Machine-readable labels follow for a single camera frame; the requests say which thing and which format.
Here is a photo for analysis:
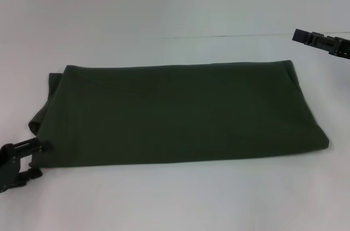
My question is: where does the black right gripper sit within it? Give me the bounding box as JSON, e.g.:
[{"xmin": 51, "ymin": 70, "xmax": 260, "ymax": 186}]
[{"xmin": 291, "ymin": 28, "xmax": 350, "ymax": 60}]

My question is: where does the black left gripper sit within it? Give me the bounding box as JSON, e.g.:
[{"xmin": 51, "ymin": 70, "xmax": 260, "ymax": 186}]
[{"xmin": 0, "ymin": 137, "xmax": 52, "ymax": 194}]

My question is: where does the dark green shirt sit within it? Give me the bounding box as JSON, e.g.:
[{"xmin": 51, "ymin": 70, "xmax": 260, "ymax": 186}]
[{"xmin": 27, "ymin": 60, "xmax": 330, "ymax": 168}]

